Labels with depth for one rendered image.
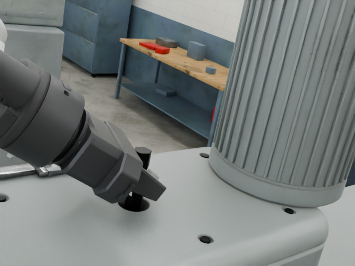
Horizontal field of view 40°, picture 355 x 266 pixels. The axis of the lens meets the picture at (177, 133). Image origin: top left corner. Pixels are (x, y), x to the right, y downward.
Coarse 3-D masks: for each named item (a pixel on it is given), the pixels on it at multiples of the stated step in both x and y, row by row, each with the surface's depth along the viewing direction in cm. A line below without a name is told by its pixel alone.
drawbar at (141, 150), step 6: (138, 150) 54; (144, 150) 54; (150, 150) 55; (144, 156) 54; (150, 156) 55; (144, 162) 54; (144, 168) 54; (132, 192) 55; (126, 198) 56; (132, 198) 55; (138, 198) 56; (126, 204) 56; (132, 204) 56; (138, 204) 56; (132, 210) 56; (138, 210) 56
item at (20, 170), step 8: (0, 168) 57; (8, 168) 58; (16, 168) 58; (24, 168) 58; (32, 168) 59; (40, 168) 59; (48, 168) 60; (56, 168) 60; (0, 176) 56; (8, 176) 57; (16, 176) 58; (40, 176) 58; (48, 176) 59
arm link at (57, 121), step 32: (64, 96) 46; (32, 128) 44; (64, 128) 46; (96, 128) 50; (32, 160) 47; (64, 160) 49; (96, 160) 48; (128, 160) 49; (96, 192) 49; (128, 192) 49
